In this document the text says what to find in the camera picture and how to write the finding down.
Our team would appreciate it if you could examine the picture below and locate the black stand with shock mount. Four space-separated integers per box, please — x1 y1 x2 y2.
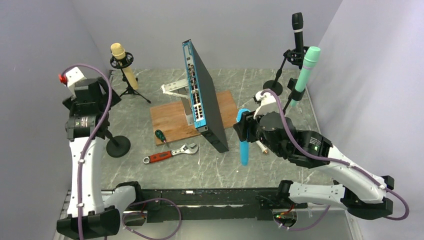
262 46 309 96

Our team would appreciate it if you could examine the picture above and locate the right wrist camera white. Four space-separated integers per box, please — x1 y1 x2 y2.
253 88 279 120

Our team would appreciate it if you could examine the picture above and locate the blue microphone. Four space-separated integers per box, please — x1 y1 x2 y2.
236 108 249 166

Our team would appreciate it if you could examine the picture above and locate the green handle screwdriver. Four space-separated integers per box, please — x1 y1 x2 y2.
154 129 169 147

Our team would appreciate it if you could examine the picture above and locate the metal bracket holder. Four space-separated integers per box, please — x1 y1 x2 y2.
161 79 194 126

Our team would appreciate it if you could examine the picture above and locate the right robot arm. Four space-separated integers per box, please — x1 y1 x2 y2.
233 111 394 220

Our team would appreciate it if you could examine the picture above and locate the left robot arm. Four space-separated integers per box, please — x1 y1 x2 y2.
56 77 144 240

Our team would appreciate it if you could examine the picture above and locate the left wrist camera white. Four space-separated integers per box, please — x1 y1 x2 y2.
58 66 86 99

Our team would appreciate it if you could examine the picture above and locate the blue black network switch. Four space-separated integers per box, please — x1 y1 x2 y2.
182 39 229 153

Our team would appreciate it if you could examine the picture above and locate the black stand of green microphone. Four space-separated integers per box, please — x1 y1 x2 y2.
283 78 306 114

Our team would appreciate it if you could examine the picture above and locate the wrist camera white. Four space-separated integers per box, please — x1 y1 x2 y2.
58 66 86 99
253 88 279 120

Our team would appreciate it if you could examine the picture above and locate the adjustable wrench red handle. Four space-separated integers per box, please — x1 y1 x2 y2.
142 143 199 164

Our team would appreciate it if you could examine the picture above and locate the black tripod mic stand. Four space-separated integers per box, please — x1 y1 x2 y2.
109 51 152 104

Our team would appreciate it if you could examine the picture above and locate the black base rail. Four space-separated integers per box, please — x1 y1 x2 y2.
126 187 299 223

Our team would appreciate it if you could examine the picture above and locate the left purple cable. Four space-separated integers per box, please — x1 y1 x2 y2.
60 63 113 240

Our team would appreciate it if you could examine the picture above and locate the white plastic faucet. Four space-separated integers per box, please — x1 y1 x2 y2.
256 140 269 154

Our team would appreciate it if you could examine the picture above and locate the aluminium frame rail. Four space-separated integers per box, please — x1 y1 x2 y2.
52 189 364 240

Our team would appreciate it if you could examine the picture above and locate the black round-base mic stand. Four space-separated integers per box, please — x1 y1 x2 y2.
105 130 131 158

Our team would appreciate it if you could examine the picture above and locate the beige microphone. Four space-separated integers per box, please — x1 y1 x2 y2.
109 42 139 90

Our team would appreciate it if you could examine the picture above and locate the black microphone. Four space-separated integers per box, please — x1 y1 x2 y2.
291 12 304 56

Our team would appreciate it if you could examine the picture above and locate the mint green microphone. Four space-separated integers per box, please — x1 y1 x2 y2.
290 46 321 107

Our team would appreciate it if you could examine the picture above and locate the wooden board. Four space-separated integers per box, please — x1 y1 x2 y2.
150 90 238 144

